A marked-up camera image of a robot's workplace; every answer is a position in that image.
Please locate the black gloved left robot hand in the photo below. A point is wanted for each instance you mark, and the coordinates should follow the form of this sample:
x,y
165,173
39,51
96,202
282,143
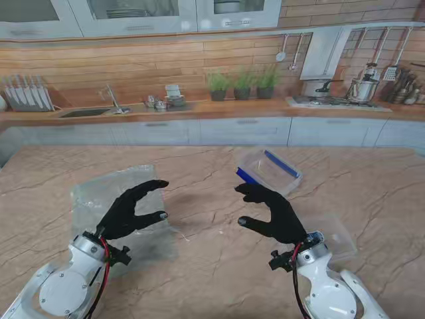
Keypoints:
x,y
116,216

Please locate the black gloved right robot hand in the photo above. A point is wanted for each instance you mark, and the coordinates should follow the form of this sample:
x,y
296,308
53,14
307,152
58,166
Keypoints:
x,y
284,222

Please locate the clear plastic bag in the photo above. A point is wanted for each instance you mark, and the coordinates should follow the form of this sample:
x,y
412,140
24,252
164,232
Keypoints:
x,y
89,196

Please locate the clear plastic crate blue clips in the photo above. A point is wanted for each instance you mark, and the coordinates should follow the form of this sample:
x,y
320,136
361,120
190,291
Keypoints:
x,y
246,175

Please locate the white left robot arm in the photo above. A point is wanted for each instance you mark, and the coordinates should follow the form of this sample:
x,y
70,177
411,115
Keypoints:
x,y
63,285

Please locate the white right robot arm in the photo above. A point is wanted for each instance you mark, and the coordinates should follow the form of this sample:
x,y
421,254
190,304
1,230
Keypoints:
x,y
328,292

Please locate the clear plastic crate lid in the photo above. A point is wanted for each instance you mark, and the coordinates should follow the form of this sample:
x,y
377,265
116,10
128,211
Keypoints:
x,y
342,241

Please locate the printed kitchen backdrop banner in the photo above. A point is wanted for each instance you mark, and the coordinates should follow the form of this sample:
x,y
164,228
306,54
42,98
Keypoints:
x,y
133,63

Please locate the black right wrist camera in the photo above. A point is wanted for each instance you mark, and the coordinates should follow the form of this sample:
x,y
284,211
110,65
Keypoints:
x,y
279,260

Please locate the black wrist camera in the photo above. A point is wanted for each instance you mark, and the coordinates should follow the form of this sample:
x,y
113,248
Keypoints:
x,y
120,256
279,260

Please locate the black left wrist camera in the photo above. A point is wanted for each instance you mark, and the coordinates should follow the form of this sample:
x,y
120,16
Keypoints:
x,y
120,256

